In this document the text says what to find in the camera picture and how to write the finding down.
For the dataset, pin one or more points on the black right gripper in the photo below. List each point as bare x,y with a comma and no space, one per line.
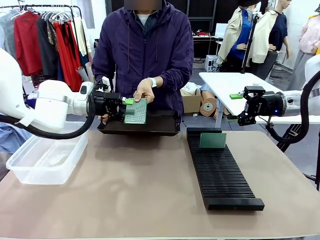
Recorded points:
271,105

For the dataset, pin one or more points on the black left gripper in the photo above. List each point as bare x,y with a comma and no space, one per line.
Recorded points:
103,103

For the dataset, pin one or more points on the green circuit board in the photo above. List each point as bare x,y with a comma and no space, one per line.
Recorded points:
139,112
212,140

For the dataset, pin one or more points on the black plastic tray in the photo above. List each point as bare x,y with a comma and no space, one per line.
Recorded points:
155,126

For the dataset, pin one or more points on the person's left forearm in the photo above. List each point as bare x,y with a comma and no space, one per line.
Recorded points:
175,77

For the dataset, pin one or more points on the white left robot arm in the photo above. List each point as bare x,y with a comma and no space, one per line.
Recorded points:
50,100

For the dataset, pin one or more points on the person's right forearm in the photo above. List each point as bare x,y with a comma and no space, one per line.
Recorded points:
102,67

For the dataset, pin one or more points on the person's right hand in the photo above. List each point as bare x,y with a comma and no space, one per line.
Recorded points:
105,118

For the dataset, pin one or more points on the person's left hand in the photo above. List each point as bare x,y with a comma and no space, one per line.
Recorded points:
145,91

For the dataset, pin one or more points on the white table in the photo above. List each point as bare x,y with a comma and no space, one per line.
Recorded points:
225,85

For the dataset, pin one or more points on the white wristband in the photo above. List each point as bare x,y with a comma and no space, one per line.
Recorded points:
153,82

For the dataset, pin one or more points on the brown cardboard spool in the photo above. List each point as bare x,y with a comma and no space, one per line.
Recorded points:
207,107

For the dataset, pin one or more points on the flesh-coloured mannequin torso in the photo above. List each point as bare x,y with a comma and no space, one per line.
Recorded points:
208,91

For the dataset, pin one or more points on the beige paper roll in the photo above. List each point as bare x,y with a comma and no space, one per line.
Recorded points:
88,68
81,72

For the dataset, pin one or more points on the black tripod legs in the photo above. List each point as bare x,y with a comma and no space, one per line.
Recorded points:
283,147

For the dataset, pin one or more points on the white plastic crate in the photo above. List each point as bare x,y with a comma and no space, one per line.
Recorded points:
211,63

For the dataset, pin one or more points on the black tripod pole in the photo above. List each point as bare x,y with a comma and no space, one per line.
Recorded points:
251,42

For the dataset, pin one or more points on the cardboard box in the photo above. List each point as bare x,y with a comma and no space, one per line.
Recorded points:
191,105

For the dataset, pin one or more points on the person in purple jacket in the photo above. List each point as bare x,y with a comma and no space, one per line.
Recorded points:
142,50

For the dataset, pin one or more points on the red dress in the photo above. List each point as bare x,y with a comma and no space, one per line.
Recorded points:
66,62

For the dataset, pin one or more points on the mannequin with blue shirt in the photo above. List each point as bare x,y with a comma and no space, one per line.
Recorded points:
240,32

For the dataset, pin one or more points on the mannequin with navy top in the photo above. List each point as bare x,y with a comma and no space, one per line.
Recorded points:
277,30

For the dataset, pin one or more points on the black slotted PCB rack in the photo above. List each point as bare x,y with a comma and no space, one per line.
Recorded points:
220,175

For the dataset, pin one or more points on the cream garment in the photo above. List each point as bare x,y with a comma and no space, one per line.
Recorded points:
80,37

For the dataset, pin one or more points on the white monitor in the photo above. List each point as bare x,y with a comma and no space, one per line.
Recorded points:
221,30

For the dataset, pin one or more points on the dark grey garment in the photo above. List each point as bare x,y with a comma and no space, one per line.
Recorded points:
46,55

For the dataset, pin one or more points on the clear plastic storage box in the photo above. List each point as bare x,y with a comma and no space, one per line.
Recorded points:
47,160

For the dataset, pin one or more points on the mannequin with pink top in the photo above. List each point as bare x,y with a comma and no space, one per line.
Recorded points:
310,35

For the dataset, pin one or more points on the black metal shelf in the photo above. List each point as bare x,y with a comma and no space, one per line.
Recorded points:
205,15

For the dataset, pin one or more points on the red shirt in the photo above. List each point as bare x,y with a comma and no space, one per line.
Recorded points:
27,45

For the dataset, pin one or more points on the black metal clothes rack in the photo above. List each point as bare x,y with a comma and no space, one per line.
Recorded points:
72,6

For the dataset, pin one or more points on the light blue cloth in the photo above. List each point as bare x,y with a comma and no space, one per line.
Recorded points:
10,140

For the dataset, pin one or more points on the pale grey-blue garment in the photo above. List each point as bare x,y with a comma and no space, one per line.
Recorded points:
8,32

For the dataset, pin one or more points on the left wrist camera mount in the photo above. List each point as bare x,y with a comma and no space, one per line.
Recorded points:
105,81

